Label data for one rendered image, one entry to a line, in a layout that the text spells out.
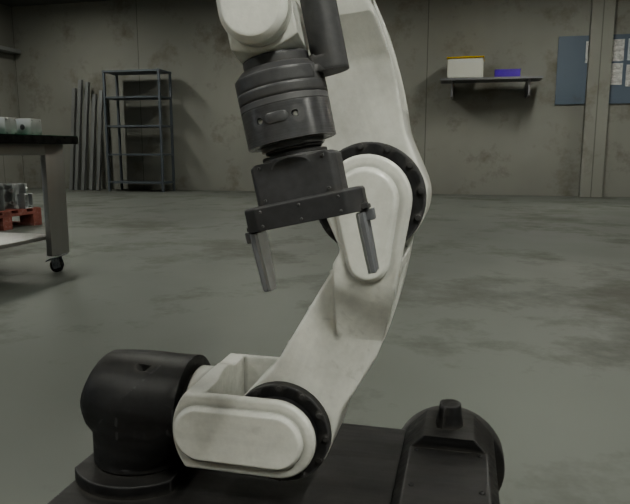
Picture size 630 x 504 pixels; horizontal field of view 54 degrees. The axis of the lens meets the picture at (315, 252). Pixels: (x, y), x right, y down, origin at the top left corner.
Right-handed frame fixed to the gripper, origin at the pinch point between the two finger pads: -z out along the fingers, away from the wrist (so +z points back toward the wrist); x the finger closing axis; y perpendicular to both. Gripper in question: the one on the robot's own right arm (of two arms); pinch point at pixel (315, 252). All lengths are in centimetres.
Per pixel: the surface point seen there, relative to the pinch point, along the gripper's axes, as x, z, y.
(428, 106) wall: 3, 115, 925
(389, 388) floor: -13, -51, 111
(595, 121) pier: 228, 39, 907
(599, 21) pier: 253, 173, 902
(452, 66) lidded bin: 46, 155, 866
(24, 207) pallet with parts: -350, 53, 424
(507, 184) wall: 96, -26, 926
